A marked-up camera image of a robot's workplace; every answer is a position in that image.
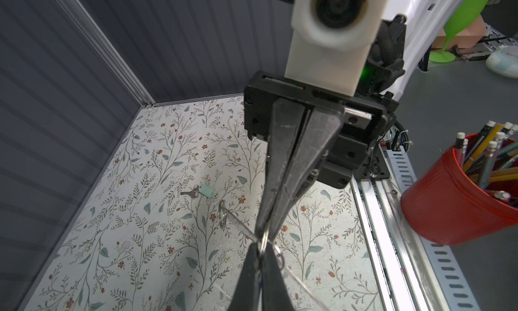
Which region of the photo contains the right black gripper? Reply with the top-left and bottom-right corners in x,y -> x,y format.
244,71 -> 399,240

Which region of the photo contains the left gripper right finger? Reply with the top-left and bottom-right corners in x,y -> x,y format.
258,246 -> 294,311

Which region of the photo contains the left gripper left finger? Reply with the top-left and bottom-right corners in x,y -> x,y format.
227,244 -> 260,311

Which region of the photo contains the green-capped key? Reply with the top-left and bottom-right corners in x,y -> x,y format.
180,185 -> 215,199

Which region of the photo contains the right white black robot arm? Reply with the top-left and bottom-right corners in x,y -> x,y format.
244,0 -> 463,240

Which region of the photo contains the red pencil cup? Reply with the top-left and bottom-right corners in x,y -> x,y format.
401,146 -> 517,246

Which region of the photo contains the green plastic goblet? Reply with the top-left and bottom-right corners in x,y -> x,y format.
429,0 -> 489,64

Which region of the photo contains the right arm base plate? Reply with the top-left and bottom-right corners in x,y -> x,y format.
355,145 -> 391,180

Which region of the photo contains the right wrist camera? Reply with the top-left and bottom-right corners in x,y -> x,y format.
284,0 -> 388,97

